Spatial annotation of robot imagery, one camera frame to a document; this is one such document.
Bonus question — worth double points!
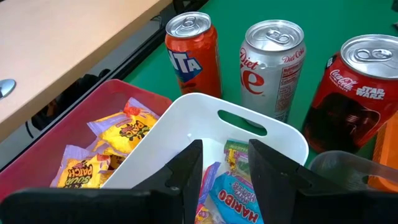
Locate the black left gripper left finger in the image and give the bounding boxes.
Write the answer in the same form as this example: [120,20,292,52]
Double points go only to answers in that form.
[0,139,205,224]

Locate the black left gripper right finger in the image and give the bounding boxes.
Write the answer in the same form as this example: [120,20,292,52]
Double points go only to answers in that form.
[248,138,398,224]

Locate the purple blue candy packet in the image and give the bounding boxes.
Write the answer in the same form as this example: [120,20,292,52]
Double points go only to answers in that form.
[196,161,222,215]

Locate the blue Haribo candy packet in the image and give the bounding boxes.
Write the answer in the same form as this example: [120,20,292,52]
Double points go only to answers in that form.
[208,172,265,224]

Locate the purple multicolour candy packet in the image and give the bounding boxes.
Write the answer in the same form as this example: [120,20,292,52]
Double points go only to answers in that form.
[223,139,251,178]

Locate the yellow Sour Patch candy packet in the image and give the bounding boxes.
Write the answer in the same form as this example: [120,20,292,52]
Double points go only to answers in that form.
[86,96,160,156]
[85,139,127,175]
[49,144,113,190]

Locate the yellow pink candy packet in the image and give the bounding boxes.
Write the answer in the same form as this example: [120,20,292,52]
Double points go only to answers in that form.
[194,203,224,224]

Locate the clear plastic bin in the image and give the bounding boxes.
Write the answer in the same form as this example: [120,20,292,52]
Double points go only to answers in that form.
[307,150,398,192]

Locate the white plastic bin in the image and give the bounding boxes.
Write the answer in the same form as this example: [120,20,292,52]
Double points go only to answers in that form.
[101,92,310,224]

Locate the red Coca-Cola can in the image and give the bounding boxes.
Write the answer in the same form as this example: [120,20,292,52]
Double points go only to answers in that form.
[302,33,398,154]

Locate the silver Diet Coke can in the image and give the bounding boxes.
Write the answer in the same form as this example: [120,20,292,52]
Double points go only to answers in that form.
[239,19,307,124]

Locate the orange plastic bin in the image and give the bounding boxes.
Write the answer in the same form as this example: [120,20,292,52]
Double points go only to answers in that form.
[366,111,398,193]

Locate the dark red plastic bin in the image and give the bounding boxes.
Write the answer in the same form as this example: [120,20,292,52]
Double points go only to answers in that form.
[0,78,174,202]

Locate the tan wooden desk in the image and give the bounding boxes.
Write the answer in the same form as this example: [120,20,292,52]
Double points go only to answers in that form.
[0,0,174,144]

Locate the black table frame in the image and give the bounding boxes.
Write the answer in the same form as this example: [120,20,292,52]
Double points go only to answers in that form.
[0,0,210,174]

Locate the grey desk cable grommet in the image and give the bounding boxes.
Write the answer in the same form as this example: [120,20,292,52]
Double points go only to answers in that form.
[0,78,17,100]

